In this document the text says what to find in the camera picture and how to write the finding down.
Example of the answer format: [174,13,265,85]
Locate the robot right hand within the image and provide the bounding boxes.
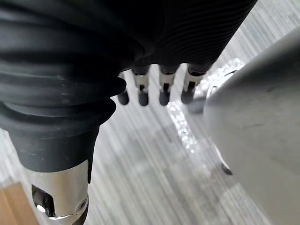
[0,0,258,225]

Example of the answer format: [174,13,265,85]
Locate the silver robot leg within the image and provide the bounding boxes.
[203,29,300,225]

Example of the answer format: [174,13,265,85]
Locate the brown cardboard box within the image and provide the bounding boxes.
[0,181,39,225]

